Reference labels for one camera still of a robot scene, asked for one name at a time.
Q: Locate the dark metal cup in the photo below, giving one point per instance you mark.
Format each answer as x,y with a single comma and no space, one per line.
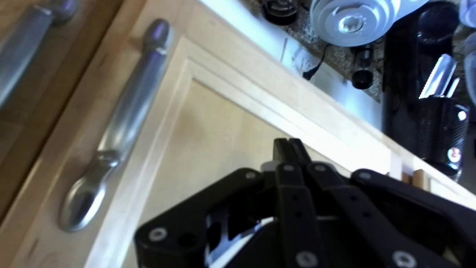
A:
279,10

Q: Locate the wooden wall cabinet door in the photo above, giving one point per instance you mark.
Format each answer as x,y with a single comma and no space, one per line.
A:
208,128
59,89

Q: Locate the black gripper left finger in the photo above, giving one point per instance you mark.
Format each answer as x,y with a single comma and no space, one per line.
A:
198,223

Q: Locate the small black cylinder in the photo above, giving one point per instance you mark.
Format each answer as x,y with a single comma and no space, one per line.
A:
363,68

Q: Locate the white wall outlet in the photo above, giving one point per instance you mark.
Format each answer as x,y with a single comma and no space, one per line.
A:
291,53

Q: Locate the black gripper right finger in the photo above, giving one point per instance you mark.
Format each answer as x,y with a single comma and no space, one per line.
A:
395,223

